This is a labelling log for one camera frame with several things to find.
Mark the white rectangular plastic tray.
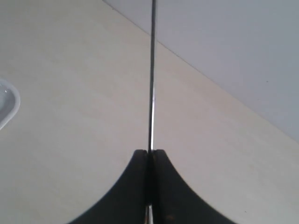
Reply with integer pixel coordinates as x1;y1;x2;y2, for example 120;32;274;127
0;78;21;129

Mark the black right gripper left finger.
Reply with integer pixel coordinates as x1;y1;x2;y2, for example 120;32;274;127
71;150;148;224

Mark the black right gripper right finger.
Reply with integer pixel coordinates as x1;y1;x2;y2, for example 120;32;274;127
152;150;234;224

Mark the thin metal skewer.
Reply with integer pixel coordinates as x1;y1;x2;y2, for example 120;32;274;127
145;0;157;224

